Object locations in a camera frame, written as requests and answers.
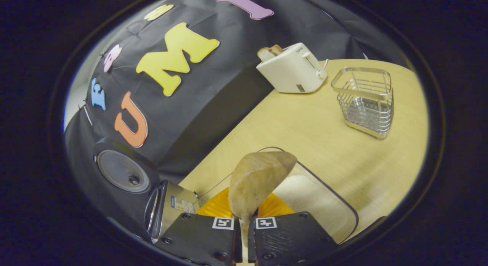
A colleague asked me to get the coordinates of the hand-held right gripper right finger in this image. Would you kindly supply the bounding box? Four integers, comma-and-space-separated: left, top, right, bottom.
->
248, 194, 340, 266

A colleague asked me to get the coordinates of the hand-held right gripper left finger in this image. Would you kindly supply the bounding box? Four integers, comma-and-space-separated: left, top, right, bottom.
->
154, 188, 243, 266

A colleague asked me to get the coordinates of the grey rice cooker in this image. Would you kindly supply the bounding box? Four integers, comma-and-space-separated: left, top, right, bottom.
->
93, 138, 199, 244

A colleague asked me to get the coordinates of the wooden spoon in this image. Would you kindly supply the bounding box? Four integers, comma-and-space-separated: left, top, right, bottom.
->
228, 151, 298, 247

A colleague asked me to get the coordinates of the metal wire chopstick holder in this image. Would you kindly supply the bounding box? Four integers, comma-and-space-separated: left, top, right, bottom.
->
331, 67, 394, 140

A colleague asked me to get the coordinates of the white toaster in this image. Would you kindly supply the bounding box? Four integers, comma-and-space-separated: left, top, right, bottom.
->
256, 42, 328, 94

